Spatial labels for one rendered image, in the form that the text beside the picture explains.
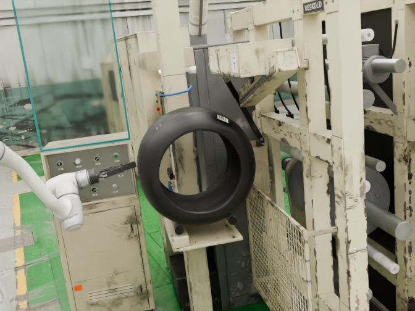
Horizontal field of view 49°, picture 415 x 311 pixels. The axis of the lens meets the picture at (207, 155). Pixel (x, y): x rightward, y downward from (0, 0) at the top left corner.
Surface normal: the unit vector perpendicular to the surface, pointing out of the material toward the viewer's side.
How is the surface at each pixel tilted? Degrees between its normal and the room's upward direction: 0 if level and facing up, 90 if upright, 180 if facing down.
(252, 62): 90
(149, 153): 69
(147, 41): 90
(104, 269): 89
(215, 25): 90
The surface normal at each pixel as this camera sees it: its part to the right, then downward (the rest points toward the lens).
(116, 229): 0.20, 0.20
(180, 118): -0.12, -0.53
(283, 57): 0.16, -0.11
